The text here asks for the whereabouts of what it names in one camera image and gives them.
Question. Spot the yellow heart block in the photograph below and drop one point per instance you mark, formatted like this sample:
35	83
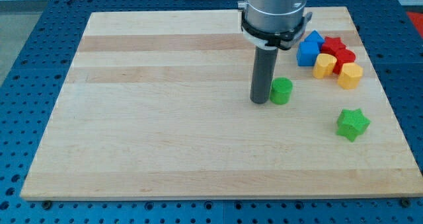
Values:
324	65

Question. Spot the green star block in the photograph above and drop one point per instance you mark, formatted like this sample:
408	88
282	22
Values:
351	124

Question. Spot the wooden board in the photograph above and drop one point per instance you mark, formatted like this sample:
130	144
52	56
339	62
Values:
155	106

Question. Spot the blue triangle block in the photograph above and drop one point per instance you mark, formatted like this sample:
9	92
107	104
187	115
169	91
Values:
315	36

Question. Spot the red cylinder block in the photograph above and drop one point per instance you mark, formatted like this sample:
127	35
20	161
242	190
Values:
343	56

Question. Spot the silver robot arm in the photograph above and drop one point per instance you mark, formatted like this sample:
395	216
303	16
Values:
274	15

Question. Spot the blue cube block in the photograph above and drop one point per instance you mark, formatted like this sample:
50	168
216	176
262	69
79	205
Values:
307	53

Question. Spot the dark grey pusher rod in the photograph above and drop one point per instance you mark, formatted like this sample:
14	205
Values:
262	74

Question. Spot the yellow hexagon block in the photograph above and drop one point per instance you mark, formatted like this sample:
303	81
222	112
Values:
350	76

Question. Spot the green cylinder block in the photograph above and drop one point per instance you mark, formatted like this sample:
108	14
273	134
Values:
281	89

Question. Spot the red star block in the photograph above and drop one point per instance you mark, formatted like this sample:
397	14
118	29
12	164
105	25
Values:
332	45

